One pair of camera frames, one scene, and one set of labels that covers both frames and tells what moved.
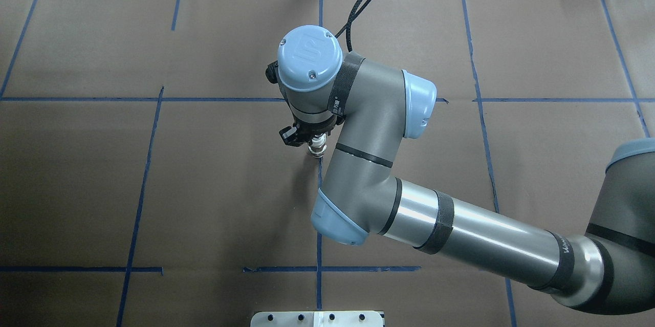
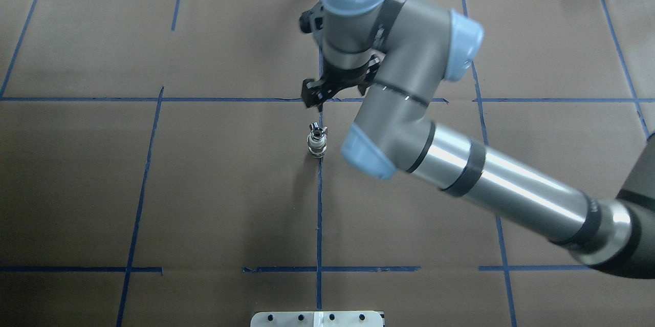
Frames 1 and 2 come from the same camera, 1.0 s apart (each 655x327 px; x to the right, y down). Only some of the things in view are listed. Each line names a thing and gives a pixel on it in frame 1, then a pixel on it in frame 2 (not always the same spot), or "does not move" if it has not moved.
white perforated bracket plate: (317, 319) does not move
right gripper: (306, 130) -> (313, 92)
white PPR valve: (319, 146) does not move
